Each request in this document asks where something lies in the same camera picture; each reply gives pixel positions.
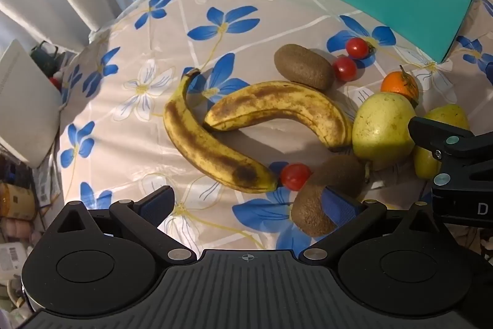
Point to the small red object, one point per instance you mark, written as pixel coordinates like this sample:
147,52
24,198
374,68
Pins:
55,83

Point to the red cherry tomato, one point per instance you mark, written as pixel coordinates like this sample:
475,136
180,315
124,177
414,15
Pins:
344,69
357,47
295,176

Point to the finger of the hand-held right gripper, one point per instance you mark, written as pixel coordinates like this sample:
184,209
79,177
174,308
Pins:
431,134

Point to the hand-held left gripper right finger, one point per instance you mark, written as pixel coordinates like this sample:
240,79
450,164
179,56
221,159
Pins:
342,207

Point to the white labelled packet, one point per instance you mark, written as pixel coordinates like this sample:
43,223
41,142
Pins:
13,255

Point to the brown kiwi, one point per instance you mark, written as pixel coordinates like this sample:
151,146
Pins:
310,211
304,67
339,173

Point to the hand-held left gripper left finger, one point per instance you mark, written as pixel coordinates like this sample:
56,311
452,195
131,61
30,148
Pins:
158,205

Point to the dark green container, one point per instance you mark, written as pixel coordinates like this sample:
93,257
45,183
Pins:
44,59

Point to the pink packet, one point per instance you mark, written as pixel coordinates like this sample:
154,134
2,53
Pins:
17,229

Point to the yellow jar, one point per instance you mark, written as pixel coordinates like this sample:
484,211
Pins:
15,200

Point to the long spotted banana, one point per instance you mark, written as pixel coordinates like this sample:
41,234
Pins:
200,146

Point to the orange tangerine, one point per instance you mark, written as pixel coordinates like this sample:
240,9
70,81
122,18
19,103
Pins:
398,86

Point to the white box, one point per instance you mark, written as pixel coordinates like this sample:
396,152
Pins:
23,101

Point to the curved spotted banana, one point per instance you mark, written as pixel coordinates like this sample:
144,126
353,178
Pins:
269,101

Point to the blue floral tablecloth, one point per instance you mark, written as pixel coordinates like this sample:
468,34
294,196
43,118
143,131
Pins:
173,36

